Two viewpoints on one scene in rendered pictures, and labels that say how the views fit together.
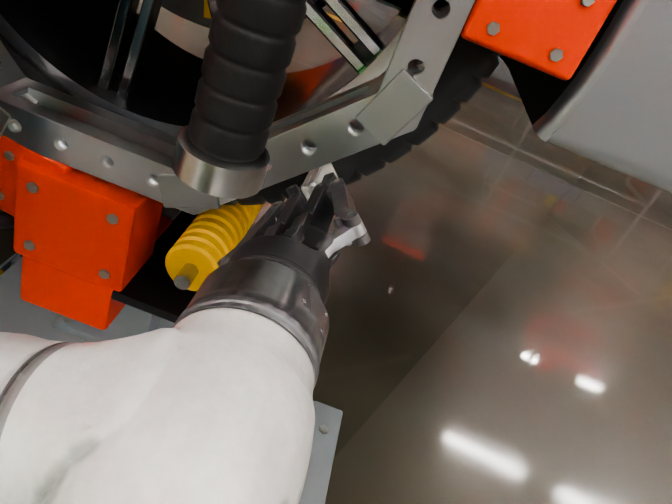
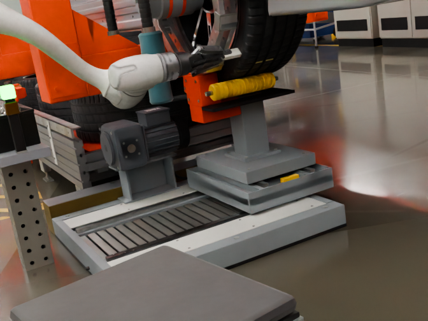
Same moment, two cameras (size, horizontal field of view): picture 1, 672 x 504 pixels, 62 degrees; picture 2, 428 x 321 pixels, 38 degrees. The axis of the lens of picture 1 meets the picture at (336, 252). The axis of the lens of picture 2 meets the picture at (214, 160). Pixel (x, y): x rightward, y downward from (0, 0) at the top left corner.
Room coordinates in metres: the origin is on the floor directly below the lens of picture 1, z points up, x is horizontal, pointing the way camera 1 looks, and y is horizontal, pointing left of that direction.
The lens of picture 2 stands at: (-0.39, -1.80, 0.81)
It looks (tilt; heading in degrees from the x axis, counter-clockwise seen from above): 14 degrees down; 67
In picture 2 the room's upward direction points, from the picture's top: 9 degrees counter-clockwise
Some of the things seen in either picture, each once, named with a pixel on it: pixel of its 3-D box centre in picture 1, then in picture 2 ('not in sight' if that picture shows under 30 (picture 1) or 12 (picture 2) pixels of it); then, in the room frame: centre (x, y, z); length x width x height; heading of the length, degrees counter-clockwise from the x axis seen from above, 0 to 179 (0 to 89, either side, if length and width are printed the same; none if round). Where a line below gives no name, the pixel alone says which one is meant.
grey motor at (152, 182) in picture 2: not in sight; (157, 151); (0.35, 0.55, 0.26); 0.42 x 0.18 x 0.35; 3
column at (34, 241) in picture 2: not in sight; (24, 208); (-0.22, 0.39, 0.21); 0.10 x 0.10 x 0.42; 3
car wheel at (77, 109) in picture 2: not in sight; (139, 102); (0.48, 1.11, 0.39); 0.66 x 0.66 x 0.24
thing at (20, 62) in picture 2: not in sight; (37, 46); (0.29, 2.68, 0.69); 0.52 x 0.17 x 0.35; 3
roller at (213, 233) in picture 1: (228, 215); (242, 85); (0.57, 0.14, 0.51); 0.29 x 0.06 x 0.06; 3
